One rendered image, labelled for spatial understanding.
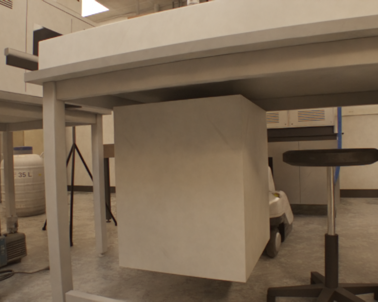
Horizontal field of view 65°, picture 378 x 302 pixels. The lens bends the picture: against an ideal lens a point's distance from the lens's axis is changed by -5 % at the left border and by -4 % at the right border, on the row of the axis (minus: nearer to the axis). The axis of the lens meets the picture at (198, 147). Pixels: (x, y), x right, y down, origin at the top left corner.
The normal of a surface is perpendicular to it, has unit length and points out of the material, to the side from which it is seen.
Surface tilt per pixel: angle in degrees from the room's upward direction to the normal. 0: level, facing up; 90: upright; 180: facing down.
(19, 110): 90
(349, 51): 90
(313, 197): 90
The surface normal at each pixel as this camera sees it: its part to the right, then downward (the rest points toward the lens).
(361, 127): -0.37, 0.00
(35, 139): 0.93, -0.04
